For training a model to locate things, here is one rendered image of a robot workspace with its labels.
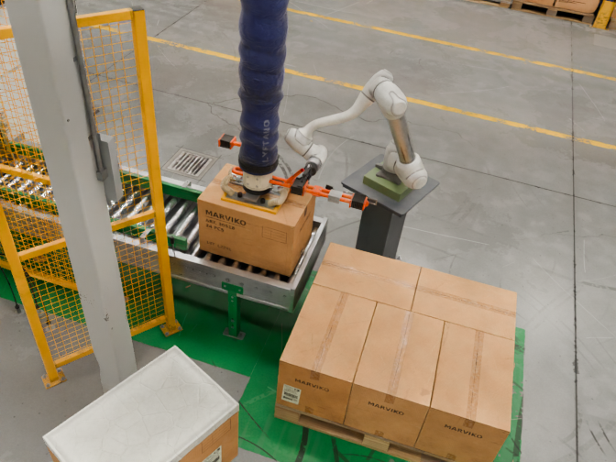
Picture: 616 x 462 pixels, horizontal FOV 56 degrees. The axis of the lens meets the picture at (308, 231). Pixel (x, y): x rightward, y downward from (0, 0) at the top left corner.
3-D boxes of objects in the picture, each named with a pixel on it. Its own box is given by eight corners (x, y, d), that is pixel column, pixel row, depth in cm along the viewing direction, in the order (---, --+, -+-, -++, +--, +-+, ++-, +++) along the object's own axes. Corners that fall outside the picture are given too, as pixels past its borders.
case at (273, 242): (199, 249, 363) (196, 198, 336) (226, 212, 392) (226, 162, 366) (290, 277, 351) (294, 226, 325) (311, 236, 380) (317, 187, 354)
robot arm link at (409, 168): (417, 166, 384) (434, 186, 369) (395, 178, 384) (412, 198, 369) (392, 73, 327) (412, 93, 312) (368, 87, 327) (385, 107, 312)
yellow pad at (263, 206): (220, 200, 337) (220, 193, 334) (227, 191, 345) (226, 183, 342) (276, 214, 332) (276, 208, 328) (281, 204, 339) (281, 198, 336)
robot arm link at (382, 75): (357, 86, 339) (367, 97, 330) (377, 60, 333) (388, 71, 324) (371, 96, 348) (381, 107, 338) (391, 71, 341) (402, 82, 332)
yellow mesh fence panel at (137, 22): (46, 389, 342) (-80, 45, 205) (40, 377, 348) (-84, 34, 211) (182, 329, 384) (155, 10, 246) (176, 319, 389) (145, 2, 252)
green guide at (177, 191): (11, 152, 421) (8, 142, 415) (21, 145, 429) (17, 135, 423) (216, 208, 394) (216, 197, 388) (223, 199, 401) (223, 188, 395)
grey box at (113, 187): (76, 191, 251) (62, 130, 231) (83, 183, 255) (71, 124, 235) (117, 202, 247) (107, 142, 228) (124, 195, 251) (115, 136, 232)
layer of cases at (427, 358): (275, 402, 332) (279, 359, 306) (324, 284, 405) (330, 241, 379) (487, 471, 311) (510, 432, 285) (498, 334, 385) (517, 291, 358)
